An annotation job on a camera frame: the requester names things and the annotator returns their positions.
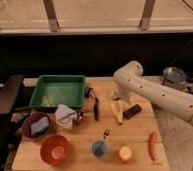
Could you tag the maroon bowl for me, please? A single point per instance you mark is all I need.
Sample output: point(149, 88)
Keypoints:
point(31, 119)

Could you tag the metal bowl on side table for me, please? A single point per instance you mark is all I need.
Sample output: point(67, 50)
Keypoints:
point(174, 77)

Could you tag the blue sponge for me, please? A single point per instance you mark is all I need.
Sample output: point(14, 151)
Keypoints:
point(39, 126)

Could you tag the red yellow apple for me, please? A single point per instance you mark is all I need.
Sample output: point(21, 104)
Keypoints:
point(125, 154)

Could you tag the blue cup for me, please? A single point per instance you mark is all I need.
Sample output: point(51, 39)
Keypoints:
point(99, 148)

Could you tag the orange bowl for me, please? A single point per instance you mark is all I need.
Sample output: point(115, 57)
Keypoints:
point(54, 150)

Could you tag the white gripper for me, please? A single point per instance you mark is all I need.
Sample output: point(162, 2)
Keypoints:
point(120, 94)

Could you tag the orange carrot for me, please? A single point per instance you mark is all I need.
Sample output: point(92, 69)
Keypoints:
point(152, 143)

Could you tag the black chair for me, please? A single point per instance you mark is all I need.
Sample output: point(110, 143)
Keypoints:
point(8, 97)

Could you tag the white mug with cloth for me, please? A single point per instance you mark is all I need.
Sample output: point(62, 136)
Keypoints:
point(64, 116)

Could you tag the black rectangular remote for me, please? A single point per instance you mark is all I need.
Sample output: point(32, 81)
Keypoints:
point(132, 111)

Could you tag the yellow banana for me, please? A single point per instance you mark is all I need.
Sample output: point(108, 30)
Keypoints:
point(117, 110)

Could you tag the green plastic tray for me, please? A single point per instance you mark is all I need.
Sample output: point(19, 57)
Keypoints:
point(52, 90)

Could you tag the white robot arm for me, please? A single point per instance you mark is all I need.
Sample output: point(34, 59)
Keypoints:
point(129, 80)

